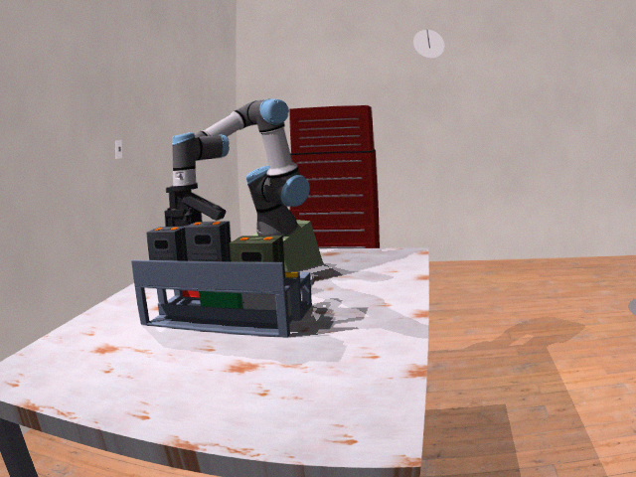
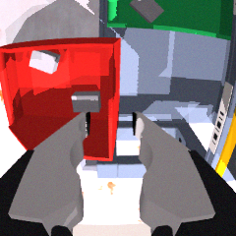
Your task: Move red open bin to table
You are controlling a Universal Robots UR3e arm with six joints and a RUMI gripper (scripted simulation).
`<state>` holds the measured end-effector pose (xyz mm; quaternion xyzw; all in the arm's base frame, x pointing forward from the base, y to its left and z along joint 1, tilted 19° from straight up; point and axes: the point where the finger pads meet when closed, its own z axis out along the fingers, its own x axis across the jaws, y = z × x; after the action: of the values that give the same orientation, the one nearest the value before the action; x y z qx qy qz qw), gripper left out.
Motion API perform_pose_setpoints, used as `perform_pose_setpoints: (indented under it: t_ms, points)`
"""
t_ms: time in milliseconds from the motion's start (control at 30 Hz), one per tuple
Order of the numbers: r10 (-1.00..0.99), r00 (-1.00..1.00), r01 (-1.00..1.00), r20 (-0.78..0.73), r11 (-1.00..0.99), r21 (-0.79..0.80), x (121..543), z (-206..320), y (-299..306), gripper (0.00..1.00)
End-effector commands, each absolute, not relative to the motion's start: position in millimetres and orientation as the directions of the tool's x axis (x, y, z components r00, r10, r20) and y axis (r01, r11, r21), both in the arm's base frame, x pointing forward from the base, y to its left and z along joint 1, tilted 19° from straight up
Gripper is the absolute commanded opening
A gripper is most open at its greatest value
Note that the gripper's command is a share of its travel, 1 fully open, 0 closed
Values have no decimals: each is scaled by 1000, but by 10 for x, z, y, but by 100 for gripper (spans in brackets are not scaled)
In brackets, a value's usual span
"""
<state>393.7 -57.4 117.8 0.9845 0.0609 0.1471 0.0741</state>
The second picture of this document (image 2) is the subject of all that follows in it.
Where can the dark grey bin rack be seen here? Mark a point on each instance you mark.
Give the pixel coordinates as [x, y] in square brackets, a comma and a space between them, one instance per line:
[173, 78]

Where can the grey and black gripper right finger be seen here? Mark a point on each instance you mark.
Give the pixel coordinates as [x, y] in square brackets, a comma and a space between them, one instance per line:
[180, 189]

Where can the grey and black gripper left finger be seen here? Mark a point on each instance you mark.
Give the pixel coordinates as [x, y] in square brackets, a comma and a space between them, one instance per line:
[42, 189]

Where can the white rectangular block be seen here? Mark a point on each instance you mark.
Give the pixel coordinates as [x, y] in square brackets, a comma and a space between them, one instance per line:
[44, 60]

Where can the green open bin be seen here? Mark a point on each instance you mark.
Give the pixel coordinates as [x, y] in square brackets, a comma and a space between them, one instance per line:
[205, 17]

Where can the yellow flat bar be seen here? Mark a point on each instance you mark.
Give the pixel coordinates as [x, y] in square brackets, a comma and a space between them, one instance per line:
[228, 147]

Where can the red bin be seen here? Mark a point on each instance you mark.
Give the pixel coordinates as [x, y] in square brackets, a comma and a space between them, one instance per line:
[38, 104]

